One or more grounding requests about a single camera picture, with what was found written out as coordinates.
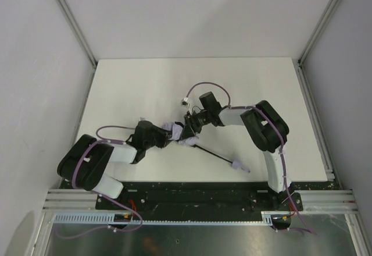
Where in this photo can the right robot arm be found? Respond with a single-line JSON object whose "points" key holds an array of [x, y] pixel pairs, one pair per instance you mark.
{"points": [[265, 126]]}

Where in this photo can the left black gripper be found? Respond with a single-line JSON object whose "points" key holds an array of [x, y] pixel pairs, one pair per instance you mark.
{"points": [[166, 139]]}

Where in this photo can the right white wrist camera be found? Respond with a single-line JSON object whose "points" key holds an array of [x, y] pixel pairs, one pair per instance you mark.
{"points": [[186, 103]]}

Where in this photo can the aluminium frame post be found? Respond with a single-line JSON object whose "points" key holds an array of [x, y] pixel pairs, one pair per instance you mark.
{"points": [[321, 25], [77, 31]]}

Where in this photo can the right aluminium frame post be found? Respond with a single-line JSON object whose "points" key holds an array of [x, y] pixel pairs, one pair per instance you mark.
{"points": [[321, 25]]}

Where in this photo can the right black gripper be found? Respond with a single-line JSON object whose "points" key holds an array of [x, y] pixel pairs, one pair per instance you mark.
{"points": [[189, 127]]}

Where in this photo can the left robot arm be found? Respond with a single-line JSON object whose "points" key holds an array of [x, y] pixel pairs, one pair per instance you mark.
{"points": [[85, 163]]}

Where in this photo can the left aluminium frame post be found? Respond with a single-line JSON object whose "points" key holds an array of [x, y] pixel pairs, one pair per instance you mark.
{"points": [[77, 31]]}

